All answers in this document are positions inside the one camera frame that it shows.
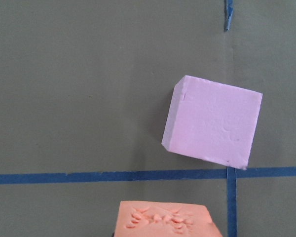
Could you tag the orange foam block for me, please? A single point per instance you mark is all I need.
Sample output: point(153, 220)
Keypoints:
point(164, 219)

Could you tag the light pink foam block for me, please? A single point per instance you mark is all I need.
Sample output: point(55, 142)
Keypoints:
point(212, 121)

